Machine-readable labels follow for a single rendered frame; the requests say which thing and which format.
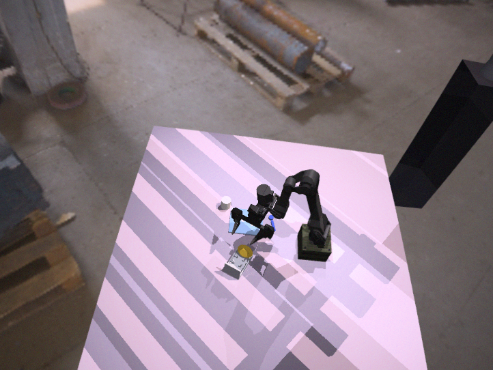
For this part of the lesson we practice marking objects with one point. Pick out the light blue flat square mat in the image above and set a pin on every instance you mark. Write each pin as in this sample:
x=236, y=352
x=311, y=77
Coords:
x=244, y=227

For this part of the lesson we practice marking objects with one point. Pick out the white cylinder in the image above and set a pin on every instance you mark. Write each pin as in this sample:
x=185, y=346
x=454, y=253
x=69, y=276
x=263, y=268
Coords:
x=225, y=202

